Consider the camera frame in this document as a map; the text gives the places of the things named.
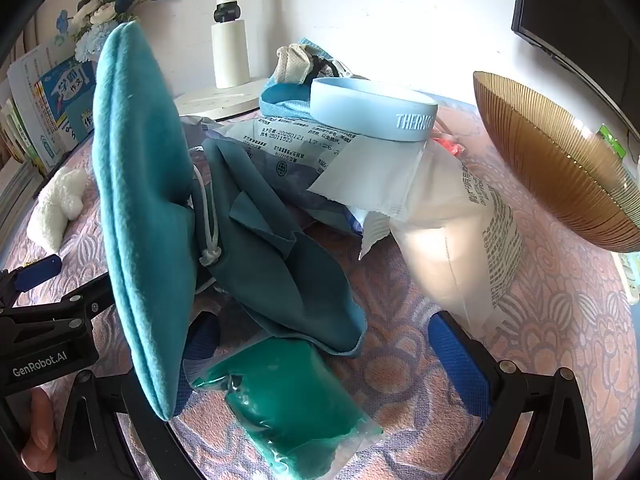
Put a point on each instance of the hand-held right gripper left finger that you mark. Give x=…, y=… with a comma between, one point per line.
x=202, y=342

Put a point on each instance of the black monitor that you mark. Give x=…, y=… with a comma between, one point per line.
x=575, y=5

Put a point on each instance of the row of books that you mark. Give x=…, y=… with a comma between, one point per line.
x=60, y=100

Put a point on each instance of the person's left hand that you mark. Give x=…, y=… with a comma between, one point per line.
x=40, y=425

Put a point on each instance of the white desk lamp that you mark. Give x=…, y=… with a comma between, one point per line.
x=230, y=50

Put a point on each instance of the clear plastic bag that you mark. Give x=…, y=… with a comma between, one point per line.
x=631, y=280

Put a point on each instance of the white tissue pack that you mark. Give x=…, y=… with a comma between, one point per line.
x=450, y=260

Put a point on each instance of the pink patterned blanket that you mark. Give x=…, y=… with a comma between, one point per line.
x=400, y=385

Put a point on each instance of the amber ribbed glass bowl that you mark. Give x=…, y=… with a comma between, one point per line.
x=550, y=160

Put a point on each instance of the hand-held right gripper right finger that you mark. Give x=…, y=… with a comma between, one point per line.
x=460, y=365

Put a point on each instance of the blue and white artificial flowers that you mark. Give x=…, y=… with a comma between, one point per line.
x=105, y=10

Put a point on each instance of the beige cloth bundle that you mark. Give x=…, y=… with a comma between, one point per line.
x=292, y=65

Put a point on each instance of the pale blue wet wipes packet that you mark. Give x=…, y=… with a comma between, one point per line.
x=290, y=145

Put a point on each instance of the green small packet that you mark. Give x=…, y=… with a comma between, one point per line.
x=611, y=140

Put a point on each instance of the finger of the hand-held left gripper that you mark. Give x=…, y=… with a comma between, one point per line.
x=37, y=271
x=75, y=305

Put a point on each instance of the green towel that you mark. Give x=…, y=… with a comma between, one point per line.
x=290, y=410

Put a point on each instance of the pink small item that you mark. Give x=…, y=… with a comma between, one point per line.
x=447, y=147

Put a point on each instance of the white fluffy cloth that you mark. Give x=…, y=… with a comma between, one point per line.
x=57, y=205

